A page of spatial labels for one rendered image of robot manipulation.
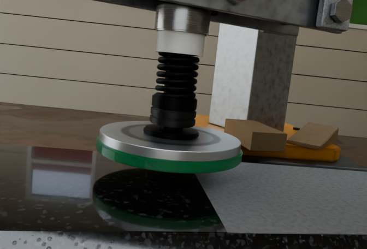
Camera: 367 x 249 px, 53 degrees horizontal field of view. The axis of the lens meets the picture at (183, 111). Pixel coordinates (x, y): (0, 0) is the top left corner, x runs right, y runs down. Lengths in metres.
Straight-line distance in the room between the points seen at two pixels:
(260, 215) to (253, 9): 0.27
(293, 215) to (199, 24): 0.28
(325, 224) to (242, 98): 0.78
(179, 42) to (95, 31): 6.00
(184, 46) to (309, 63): 6.31
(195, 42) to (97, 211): 0.26
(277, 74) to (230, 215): 0.87
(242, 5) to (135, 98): 5.93
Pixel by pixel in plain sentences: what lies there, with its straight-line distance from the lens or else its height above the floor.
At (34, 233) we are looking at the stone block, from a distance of 0.38.
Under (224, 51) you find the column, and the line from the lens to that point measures 1.28.
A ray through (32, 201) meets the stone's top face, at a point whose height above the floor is 0.82.
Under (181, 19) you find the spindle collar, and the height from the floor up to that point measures 1.04.
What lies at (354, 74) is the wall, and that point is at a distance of 7.12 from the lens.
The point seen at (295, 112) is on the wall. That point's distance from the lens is 6.78.
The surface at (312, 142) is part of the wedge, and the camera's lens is 1.14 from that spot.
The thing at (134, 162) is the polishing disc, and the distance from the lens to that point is 0.47.
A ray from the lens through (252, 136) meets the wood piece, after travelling 0.96.
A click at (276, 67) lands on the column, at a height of 1.00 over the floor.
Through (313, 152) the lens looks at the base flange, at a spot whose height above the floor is 0.77.
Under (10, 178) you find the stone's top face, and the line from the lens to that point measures 0.52.
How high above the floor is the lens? 0.98
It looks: 7 degrees down
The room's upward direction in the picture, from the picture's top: 6 degrees clockwise
